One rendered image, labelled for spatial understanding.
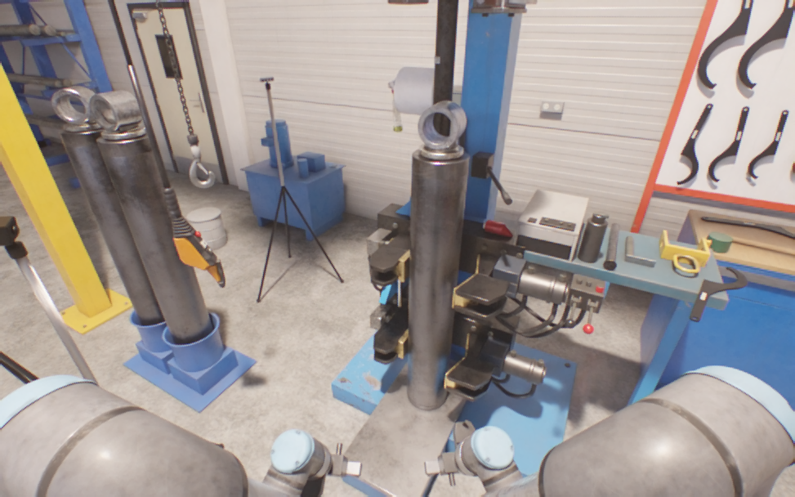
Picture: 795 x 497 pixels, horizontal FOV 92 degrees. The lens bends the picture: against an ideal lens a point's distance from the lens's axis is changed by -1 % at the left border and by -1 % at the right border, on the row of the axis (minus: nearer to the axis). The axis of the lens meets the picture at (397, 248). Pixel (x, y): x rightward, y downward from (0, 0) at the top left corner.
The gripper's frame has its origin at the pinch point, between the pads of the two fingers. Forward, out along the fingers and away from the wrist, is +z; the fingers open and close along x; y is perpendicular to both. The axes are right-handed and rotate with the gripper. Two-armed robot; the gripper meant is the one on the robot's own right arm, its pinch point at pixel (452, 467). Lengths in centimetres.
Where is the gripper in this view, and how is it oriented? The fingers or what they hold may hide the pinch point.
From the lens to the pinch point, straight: 131.5
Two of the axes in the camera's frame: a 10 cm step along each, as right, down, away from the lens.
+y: 1.2, 8.0, -5.8
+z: -1.8, 6.0, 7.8
